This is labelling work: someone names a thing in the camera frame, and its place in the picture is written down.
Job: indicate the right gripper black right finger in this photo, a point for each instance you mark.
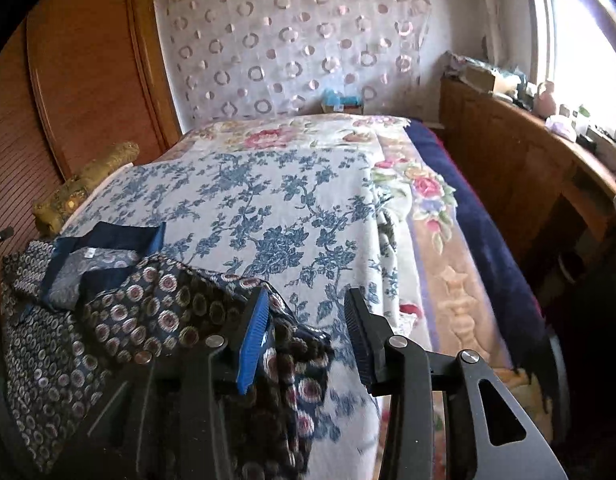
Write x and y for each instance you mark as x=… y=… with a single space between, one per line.
x=446 y=413

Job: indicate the wooden side cabinet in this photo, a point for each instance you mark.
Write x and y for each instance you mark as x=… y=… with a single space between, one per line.
x=542 y=191

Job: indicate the pink bottle on cabinet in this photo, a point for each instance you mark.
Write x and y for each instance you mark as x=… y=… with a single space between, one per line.
x=544 y=103

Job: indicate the gathered window curtain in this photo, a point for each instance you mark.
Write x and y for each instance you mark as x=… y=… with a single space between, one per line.
x=492 y=21

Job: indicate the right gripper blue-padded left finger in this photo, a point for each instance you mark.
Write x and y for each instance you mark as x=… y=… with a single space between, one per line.
x=164 y=420

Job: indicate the olive patterned pillow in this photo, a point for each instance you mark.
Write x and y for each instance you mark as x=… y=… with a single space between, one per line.
x=52 y=213

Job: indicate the blue item box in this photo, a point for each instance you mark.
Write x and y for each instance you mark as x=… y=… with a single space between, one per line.
x=336 y=102

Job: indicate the sheer circle-patterned curtain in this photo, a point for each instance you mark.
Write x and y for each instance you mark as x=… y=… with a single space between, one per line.
x=245 y=59

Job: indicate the floral bed cover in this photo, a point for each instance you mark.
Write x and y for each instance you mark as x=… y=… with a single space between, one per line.
x=457 y=308

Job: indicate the wooden louvered wardrobe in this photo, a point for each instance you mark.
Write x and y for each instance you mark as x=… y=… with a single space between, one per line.
x=77 y=77

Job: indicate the cardboard box on cabinet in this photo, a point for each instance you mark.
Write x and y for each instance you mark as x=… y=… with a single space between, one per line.
x=486 y=80

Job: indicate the blue floral white sheet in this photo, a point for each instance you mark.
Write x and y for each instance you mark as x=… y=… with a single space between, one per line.
x=313 y=222

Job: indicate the window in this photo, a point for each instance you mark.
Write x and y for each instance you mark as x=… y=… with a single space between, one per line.
x=576 y=50

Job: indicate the navy circle-patterned shirt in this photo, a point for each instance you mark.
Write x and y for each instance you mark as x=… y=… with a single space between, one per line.
x=76 y=311

